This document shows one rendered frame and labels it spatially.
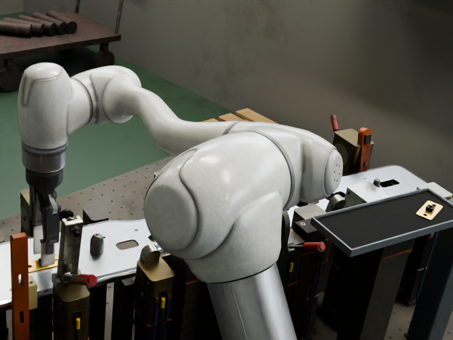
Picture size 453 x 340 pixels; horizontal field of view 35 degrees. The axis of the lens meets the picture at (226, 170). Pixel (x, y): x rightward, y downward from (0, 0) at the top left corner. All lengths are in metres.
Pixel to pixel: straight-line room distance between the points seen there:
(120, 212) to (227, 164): 1.51
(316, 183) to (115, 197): 1.52
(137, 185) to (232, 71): 2.44
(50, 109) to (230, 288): 0.61
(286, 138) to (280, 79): 3.61
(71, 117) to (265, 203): 0.61
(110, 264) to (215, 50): 3.43
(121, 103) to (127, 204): 1.01
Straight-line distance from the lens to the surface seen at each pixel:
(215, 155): 0.93
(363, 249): 1.55
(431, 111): 4.11
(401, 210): 1.73
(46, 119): 1.43
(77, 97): 1.46
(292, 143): 1.03
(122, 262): 1.67
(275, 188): 0.97
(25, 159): 1.50
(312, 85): 4.50
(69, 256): 1.47
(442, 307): 2.00
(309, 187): 1.03
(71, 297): 1.49
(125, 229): 1.78
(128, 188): 2.54
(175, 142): 1.19
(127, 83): 1.50
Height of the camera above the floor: 1.99
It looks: 28 degrees down
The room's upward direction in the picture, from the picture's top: 8 degrees clockwise
